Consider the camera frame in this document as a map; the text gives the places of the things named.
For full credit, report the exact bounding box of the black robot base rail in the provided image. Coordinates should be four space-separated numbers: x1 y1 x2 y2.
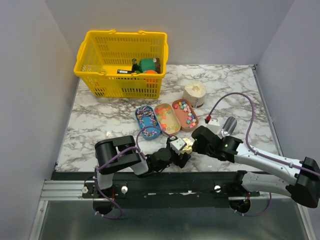
51 171 250 214

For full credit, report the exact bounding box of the blue tray of striped candies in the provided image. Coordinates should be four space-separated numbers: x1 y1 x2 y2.
134 105 161 140

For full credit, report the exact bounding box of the black rectangular pack in basket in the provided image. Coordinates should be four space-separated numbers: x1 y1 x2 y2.
117 69 135 74

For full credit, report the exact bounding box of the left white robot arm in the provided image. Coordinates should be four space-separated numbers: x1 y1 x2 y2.
93 135 192 198

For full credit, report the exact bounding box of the yellow plastic shopping basket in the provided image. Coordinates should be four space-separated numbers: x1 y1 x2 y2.
73 30 169 99

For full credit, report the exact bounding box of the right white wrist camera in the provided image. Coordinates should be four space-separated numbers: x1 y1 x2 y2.
205 118 221 134

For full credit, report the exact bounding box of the silver metal scoop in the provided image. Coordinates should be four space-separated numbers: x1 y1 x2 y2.
220 116 237 138

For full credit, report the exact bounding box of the aluminium frame rail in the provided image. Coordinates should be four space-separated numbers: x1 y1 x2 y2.
40 180 84 201

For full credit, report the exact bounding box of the wrapped toilet paper roll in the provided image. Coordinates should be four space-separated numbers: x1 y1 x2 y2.
182 80 207 108

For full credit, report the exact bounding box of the orange ball in basket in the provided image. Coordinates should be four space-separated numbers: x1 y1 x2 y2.
143 70 157 75

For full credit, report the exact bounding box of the green box in basket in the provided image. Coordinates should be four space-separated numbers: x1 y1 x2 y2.
138 57 161 74

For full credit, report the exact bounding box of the gold rimmed jar lid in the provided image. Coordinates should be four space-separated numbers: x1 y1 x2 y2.
181 138 194 155

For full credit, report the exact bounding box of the beige tray of gummy candies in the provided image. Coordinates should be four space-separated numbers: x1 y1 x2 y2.
154 103 181 135

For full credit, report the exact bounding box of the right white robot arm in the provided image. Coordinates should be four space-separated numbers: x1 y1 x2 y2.
191 126 320 208

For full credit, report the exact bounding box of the green glass bottle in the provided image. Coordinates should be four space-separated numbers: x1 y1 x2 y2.
131 58 141 74

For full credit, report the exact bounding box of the pink tray of star candies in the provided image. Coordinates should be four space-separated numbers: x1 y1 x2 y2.
172 98 199 132

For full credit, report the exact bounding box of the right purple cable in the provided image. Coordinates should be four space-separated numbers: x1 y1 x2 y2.
204 92 320 218

